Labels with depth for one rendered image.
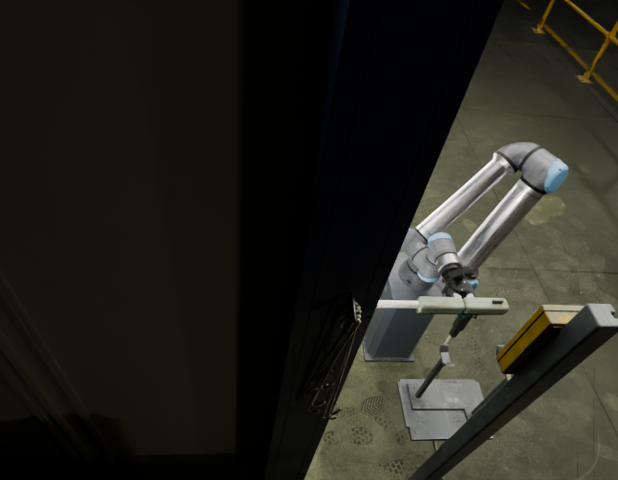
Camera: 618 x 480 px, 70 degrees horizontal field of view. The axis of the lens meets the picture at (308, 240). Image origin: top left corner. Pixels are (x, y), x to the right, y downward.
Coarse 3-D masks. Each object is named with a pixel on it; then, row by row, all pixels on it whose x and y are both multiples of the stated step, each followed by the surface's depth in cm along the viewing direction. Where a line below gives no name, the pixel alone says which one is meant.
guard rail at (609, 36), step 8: (552, 0) 642; (568, 0) 609; (576, 8) 593; (544, 16) 659; (584, 16) 578; (592, 24) 562; (616, 24) 524; (608, 32) 537; (608, 40) 535; (616, 40) 525; (600, 56) 550; (592, 64) 559
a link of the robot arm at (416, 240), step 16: (512, 144) 177; (528, 144) 173; (496, 160) 178; (512, 160) 174; (480, 176) 179; (496, 176) 178; (464, 192) 181; (480, 192) 180; (448, 208) 182; (464, 208) 181; (432, 224) 183; (448, 224) 184; (416, 240) 185
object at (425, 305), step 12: (384, 300) 146; (420, 300) 146; (432, 300) 146; (444, 300) 147; (456, 300) 147; (468, 300) 148; (480, 300) 148; (492, 300) 148; (504, 300) 149; (420, 312) 148; (432, 312) 147; (444, 312) 147; (456, 312) 148; (468, 312) 148; (480, 312) 148; (492, 312) 149; (504, 312) 149; (456, 324) 157
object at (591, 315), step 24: (600, 312) 94; (576, 336) 98; (600, 336) 94; (528, 360) 114; (552, 360) 105; (576, 360) 102; (528, 384) 113; (552, 384) 112; (480, 408) 136; (504, 408) 123; (456, 432) 150; (480, 432) 136; (432, 456) 168; (456, 456) 153
